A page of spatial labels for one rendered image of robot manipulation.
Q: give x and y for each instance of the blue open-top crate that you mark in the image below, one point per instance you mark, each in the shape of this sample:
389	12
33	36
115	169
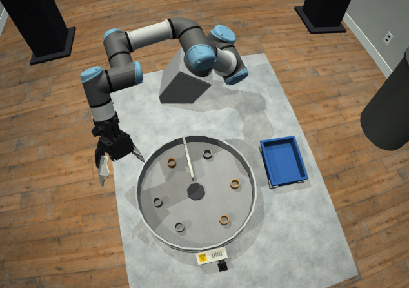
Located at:
282	161

